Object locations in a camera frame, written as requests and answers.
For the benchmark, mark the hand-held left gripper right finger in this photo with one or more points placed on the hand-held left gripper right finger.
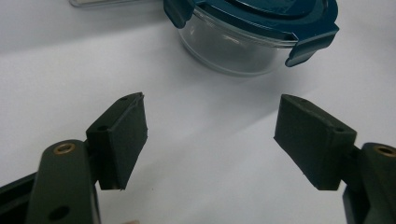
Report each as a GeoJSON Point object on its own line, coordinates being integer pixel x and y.
{"type": "Point", "coordinates": [314, 140]}

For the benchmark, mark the glass container with blue lid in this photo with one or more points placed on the glass container with blue lid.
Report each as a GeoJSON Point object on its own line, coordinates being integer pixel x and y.
{"type": "Point", "coordinates": [264, 18]}

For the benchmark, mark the round clear glass container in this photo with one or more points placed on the round clear glass container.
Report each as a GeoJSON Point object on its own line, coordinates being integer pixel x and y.
{"type": "Point", "coordinates": [230, 49]}

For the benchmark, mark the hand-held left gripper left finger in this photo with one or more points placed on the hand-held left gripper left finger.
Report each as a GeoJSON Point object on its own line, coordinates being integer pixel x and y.
{"type": "Point", "coordinates": [118, 143]}

